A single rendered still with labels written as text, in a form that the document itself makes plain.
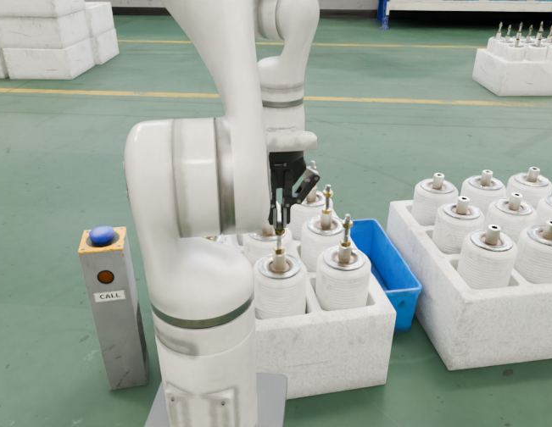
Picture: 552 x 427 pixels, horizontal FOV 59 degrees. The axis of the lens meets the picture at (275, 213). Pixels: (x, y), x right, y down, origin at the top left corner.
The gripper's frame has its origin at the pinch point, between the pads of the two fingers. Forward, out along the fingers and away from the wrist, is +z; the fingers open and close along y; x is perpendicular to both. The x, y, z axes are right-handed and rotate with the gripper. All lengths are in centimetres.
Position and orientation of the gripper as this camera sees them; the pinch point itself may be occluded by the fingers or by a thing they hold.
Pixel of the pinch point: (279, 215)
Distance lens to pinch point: 80.7
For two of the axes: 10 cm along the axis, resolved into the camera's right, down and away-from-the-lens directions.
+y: -9.9, 0.5, -0.9
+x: 1.0, 4.8, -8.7
